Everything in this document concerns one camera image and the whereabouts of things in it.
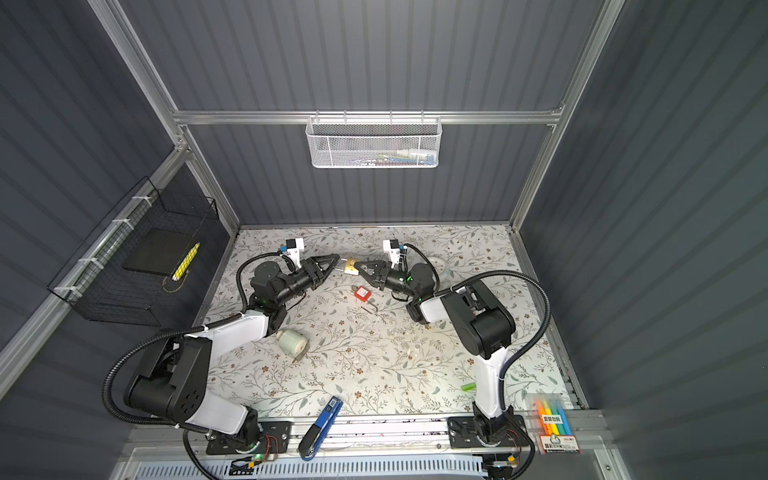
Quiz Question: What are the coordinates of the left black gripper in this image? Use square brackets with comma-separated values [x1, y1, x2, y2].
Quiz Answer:
[274, 253, 337, 310]

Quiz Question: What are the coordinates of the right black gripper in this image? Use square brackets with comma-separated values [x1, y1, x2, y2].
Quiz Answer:
[357, 264, 421, 302]

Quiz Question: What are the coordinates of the brass padlock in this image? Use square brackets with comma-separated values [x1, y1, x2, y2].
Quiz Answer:
[340, 258, 359, 275]

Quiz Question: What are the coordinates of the red padlock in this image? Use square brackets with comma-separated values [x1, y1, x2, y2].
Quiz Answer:
[353, 286, 379, 313]

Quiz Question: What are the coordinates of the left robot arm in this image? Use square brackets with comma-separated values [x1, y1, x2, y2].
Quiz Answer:
[101, 251, 340, 452]

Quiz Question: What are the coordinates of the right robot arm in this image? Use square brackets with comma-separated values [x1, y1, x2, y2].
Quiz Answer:
[348, 241, 552, 445]

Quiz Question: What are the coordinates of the blue black utility knife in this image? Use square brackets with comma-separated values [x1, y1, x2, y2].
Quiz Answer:
[298, 396, 343, 461]

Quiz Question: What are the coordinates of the black pad in basket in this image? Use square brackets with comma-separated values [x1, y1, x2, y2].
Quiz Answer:
[122, 228, 192, 276]

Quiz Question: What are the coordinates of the coloured marker pack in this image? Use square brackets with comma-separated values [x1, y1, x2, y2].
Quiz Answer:
[529, 394, 581, 454]

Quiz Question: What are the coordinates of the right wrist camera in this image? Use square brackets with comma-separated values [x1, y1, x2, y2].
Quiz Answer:
[383, 239, 402, 269]

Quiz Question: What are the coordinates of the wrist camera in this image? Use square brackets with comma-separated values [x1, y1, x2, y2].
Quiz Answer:
[383, 239, 402, 269]
[279, 238, 305, 271]

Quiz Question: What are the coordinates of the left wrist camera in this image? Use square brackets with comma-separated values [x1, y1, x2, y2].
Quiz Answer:
[279, 238, 305, 271]

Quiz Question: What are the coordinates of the white wire mesh basket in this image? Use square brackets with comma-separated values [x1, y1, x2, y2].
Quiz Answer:
[305, 116, 443, 169]

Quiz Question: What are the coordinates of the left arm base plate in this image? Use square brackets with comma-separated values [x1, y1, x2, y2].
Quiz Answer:
[206, 421, 293, 455]

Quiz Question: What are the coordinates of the black wire basket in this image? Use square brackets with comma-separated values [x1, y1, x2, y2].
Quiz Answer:
[48, 182, 227, 328]

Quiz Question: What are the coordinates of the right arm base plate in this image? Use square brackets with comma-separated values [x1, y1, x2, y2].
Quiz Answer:
[446, 414, 529, 449]

